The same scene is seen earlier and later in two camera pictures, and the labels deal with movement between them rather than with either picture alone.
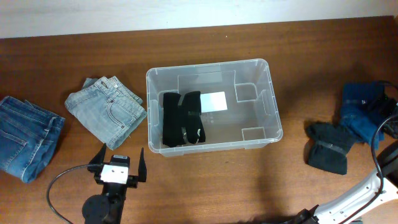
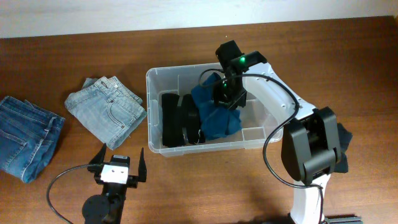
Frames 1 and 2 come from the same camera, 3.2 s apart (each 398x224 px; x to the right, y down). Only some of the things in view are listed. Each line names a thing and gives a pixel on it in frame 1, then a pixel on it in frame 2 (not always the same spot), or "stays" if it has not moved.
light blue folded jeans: x=107 y=107 stays
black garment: x=182 y=122 stays
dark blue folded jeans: x=29 y=138 stays
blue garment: x=356 y=114 to x=217 y=119
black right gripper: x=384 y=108 to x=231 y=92
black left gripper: x=133 y=180 stays
